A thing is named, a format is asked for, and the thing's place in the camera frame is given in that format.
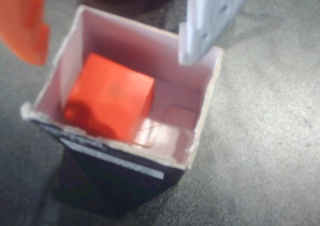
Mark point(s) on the red cube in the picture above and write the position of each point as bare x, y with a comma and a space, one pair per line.
110, 93

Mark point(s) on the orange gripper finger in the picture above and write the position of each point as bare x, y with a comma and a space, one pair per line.
22, 23

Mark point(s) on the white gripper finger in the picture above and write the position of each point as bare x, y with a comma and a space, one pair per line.
212, 15

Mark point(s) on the white cardboard box black label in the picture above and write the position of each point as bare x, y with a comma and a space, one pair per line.
125, 43

